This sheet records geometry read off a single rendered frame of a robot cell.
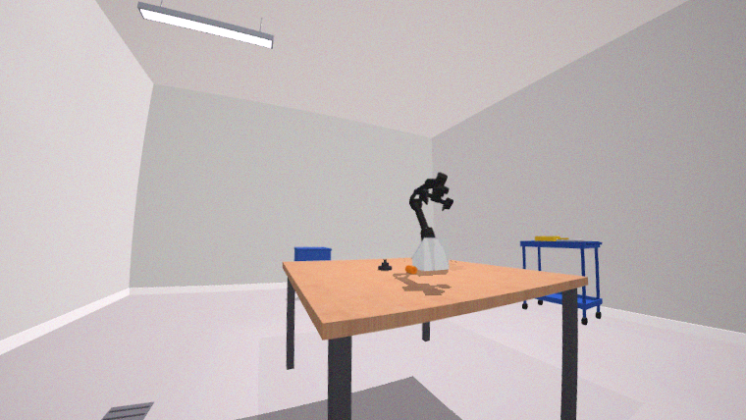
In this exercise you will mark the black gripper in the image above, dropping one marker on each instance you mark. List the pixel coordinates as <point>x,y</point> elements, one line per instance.
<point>424,195</point>

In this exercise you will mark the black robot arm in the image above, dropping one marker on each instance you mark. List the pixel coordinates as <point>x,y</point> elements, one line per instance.
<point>416,203</point>

